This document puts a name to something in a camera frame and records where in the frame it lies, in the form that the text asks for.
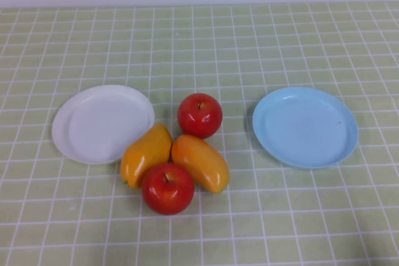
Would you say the yellow orange mango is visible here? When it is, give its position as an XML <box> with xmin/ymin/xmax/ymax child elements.
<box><xmin>171</xmin><ymin>134</ymin><xmax>231</xmax><ymax>194</ymax></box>

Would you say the white round plate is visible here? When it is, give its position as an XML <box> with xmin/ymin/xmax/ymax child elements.
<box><xmin>51</xmin><ymin>84</ymin><xmax>156</xmax><ymax>166</ymax></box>

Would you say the light blue round plate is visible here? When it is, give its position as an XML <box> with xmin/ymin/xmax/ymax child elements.
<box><xmin>252</xmin><ymin>87</ymin><xmax>359</xmax><ymax>170</ymax></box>

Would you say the yellow mango with green stem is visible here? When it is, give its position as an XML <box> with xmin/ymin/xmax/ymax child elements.
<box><xmin>120</xmin><ymin>123</ymin><xmax>173</xmax><ymax>189</ymax></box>

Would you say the red apple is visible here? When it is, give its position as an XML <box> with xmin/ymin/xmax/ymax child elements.
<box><xmin>142</xmin><ymin>162</ymin><xmax>196</xmax><ymax>216</ymax></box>
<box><xmin>177</xmin><ymin>92</ymin><xmax>224</xmax><ymax>140</ymax></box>

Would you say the green checkered tablecloth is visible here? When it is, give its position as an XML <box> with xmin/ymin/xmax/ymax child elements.
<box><xmin>0</xmin><ymin>1</ymin><xmax>399</xmax><ymax>266</ymax></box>

